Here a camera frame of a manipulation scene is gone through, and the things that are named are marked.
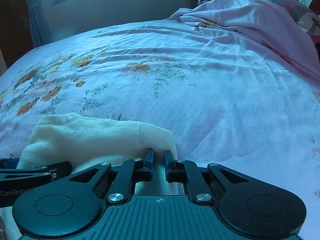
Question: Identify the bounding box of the floral pink bed quilt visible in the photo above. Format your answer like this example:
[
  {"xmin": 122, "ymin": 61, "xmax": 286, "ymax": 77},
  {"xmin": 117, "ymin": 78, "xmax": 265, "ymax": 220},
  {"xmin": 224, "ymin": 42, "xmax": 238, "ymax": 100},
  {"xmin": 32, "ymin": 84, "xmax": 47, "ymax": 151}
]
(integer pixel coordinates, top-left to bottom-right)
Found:
[{"xmin": 1, "ymin": 0, "xmax": 319, "ymax": 239}]

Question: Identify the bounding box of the person's left hand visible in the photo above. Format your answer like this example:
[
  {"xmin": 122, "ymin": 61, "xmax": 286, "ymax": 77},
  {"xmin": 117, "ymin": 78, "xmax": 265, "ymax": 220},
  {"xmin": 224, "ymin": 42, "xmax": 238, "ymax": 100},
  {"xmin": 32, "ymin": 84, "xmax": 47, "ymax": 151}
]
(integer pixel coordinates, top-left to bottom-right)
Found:
[{"xmin": 0, "ymin": 217, "xmax": 6, "ymax": 240}]

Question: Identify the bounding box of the left grey curtain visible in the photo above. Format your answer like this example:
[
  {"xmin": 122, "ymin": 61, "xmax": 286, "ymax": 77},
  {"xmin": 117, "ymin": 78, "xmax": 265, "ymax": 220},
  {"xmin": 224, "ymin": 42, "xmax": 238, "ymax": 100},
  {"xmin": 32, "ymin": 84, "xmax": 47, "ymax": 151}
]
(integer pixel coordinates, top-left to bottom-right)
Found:
[{"xmin": 25, "ymin": 0, "xmax": 51, "ymax": 48}]

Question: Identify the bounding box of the cream knit sweater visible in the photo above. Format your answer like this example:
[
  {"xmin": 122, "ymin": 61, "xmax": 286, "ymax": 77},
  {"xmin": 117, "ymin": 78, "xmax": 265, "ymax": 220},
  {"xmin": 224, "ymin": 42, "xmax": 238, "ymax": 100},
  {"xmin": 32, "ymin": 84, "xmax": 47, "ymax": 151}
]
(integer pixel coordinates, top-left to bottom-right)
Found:
[{"xmin": 17, "ymin": 113, "xmax": 178, "ymax": 196}]

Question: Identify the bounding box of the dark wooden wardrobe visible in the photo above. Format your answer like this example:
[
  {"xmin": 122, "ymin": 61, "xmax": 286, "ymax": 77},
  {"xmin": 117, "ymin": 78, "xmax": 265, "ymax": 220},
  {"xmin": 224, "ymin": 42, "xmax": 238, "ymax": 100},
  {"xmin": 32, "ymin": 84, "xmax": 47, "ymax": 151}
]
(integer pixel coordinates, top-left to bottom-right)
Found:
[{"xmin": 1, "ymin": 0, "xmax": 34, "ymax": 68}]

